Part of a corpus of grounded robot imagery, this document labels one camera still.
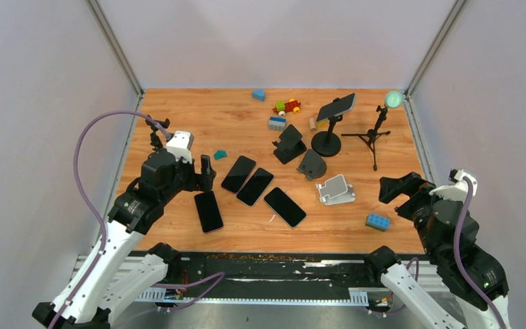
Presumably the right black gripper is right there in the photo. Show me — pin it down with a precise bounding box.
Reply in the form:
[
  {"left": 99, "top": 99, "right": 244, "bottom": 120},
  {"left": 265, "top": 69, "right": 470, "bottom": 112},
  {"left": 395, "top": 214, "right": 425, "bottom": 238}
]
[{"left": 377, "top": 169, "right": 458, "bottom": 257}]

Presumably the pink phone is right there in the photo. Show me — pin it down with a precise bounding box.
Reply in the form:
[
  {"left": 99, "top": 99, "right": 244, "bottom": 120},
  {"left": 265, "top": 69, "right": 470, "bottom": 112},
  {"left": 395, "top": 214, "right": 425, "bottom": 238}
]
[{"left": 221, "top": 156, "right": 256, "bottom": 194}]

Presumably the purple phone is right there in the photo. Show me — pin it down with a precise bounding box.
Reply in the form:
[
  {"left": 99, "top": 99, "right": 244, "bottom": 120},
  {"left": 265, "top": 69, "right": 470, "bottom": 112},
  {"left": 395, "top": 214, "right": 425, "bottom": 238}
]
[{"left": 194, "top": 191, "right": 223, "bottom": 233}]

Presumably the black round-base clamp stand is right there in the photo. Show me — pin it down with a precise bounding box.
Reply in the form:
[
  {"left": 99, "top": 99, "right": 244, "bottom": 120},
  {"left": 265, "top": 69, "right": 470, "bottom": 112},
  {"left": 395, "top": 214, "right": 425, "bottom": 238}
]
[{"left": 145, "top": 115, "right": 171, "bottom": 151}]

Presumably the teal smartphone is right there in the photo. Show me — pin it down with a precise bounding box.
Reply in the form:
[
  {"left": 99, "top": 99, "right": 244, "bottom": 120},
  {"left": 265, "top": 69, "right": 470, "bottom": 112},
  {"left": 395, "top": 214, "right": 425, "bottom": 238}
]
[{"left": 264, "top": 187, "right": 307, "bottom": 228}]

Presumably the tall black round-base stand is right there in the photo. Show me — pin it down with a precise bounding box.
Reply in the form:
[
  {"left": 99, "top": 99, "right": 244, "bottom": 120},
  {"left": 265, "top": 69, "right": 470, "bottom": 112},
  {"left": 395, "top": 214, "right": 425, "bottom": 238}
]
[{"left": 311, "top": 97, "right": 343, "bottom": 157}]

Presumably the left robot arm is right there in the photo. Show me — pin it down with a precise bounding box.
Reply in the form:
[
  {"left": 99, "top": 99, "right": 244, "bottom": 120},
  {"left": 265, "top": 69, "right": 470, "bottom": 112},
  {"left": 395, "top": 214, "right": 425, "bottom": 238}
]
[{"left": 32, "top": 148, "right": 216, "bottom": 328}]

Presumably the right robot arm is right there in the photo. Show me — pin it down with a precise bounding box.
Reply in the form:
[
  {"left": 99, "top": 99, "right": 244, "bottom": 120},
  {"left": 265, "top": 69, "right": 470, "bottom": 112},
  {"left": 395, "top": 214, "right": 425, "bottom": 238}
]
[{"left": 363, "top": 169, "right": 510, "bottom": 328}]

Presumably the white phone stand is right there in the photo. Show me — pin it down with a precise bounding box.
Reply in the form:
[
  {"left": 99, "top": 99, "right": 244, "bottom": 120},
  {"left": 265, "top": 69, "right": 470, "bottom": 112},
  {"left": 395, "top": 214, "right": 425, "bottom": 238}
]
[{"left": 316, "top": 174, "right": 356, "bottom": 206}]

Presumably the black folding phone stand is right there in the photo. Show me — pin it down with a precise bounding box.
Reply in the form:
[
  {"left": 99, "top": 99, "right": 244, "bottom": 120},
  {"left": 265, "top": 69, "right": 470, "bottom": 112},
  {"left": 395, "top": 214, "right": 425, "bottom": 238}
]
[{"left": 272, "top": 124, "right": 307, "bottom": 165}]

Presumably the grey round phone stand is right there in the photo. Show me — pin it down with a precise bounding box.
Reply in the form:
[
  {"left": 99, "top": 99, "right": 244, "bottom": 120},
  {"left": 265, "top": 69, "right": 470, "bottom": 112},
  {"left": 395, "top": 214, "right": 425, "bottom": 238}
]
[{"left": 297, "top": 149, "right": 327, "bottom": 180}]

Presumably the teal small block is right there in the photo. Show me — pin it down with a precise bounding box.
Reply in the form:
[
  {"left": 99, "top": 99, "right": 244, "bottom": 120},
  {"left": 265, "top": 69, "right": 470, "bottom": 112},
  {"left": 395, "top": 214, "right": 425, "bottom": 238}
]
[{"left": 213, "top": 149, "right": 228, "bottom": 160}]

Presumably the blue lego brick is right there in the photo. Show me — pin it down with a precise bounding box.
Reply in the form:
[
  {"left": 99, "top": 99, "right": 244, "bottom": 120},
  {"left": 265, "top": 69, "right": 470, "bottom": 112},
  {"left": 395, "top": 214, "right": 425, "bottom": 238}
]
[{"left": 365, "top": 213, "right": 390, "bottom": 232}]

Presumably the black mini tripod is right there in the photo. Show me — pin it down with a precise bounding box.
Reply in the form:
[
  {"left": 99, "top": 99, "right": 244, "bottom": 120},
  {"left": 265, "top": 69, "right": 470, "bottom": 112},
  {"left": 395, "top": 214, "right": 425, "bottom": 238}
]
[{"left": 341, "top": 106, "right": 391, "bottom": 171}]

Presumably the blue white block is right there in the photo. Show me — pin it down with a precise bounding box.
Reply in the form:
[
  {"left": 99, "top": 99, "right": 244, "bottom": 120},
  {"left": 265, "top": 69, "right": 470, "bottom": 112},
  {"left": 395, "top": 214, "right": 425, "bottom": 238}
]
[{"left": 268, "top": 117, "right": 287, "bottom": 132}]

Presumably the green ball on tripod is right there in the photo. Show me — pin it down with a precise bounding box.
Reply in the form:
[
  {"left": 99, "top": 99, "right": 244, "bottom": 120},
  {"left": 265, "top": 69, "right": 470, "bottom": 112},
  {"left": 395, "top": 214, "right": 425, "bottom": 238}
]
[{"left": 384, "top": 90, "right": 405, "bottom": 109}]

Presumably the blue triangular block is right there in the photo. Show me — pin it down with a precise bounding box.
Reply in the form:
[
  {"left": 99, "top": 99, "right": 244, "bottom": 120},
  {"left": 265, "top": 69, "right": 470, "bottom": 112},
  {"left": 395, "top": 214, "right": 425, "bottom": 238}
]
[{"left": 251, "top": 89, "right": 266, "bottom": 101}]

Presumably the wooden cylinder block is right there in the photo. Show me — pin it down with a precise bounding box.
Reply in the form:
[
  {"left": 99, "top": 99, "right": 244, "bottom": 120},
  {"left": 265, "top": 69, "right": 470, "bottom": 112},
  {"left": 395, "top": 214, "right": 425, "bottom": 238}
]
[{"left": 308, "top": 118, "right": 317, "bottom": 132}]

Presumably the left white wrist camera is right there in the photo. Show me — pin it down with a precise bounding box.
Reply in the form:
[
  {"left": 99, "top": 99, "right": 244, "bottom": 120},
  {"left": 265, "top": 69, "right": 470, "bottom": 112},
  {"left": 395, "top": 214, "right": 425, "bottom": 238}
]
[{"left": 166, "top": 130, "right": 194, "bottom": 163}]

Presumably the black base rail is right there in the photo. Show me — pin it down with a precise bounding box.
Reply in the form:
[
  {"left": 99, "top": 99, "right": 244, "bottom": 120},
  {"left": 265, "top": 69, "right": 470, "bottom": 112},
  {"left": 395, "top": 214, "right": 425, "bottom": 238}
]
[{"left": 141, "top": 252, "right": 390, "bottom": 306}]

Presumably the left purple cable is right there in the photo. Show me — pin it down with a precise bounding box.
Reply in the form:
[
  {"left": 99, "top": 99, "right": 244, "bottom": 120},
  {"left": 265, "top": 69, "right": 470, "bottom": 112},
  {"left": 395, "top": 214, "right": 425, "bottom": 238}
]
[{"left": 47, "top": 110, "right": 173, "bottom": 329}]

